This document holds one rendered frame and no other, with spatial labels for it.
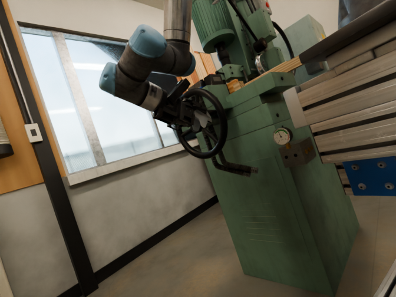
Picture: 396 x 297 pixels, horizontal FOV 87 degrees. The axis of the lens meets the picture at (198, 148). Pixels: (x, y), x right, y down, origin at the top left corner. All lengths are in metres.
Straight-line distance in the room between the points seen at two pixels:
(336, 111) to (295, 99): 0.09
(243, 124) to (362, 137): 0.55
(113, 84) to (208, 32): 0.71
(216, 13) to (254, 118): 0.56
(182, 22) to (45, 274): 1.76
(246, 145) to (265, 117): 0.15
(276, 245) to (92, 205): 1.43
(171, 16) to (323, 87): 0.41
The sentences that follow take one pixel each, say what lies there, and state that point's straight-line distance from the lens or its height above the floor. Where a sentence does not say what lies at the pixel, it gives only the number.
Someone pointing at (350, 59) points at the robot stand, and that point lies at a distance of 0.48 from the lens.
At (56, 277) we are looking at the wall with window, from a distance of 1.96.
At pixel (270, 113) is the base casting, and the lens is 0.88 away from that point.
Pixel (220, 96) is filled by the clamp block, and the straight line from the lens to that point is 0.96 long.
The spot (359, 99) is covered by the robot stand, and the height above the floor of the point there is 0.70.
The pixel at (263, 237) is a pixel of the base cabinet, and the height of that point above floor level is 0.23.
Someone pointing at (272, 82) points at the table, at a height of 0.86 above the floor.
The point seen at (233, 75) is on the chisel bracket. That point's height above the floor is 1.01.
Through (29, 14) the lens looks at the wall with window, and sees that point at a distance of 2.48.
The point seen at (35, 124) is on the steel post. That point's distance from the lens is 1.89.
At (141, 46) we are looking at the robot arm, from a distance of 0.52.
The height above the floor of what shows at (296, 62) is 0.92.
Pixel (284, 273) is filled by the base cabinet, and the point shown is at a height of 0.06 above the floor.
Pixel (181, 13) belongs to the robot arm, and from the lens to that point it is 0.64.
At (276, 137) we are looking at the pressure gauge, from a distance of 0.81.
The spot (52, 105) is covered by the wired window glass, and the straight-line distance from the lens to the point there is 2.16.
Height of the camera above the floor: 0.71
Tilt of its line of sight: 1 degrees up
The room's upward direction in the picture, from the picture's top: 19 degrees counter-clockwise
